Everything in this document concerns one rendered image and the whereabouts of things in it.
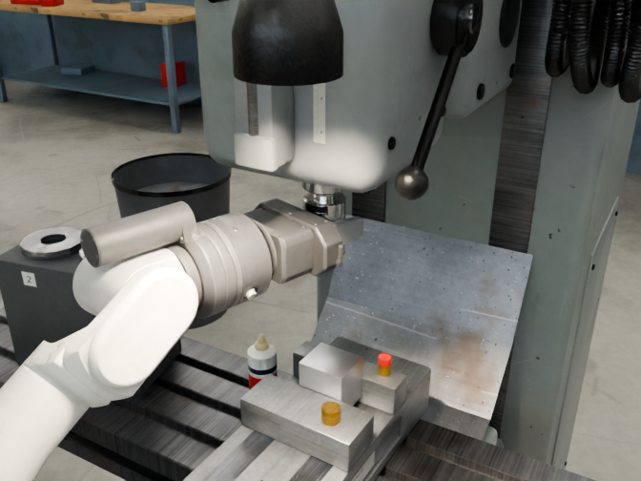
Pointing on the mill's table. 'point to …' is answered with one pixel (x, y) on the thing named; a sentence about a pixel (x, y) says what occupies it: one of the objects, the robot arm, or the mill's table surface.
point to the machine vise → (411, 382)
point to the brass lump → (330, 413)
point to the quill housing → (338, 95)
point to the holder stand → (49, 293)
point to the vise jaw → (306, 421)
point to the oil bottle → (261, 361)
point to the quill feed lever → (414, 185)
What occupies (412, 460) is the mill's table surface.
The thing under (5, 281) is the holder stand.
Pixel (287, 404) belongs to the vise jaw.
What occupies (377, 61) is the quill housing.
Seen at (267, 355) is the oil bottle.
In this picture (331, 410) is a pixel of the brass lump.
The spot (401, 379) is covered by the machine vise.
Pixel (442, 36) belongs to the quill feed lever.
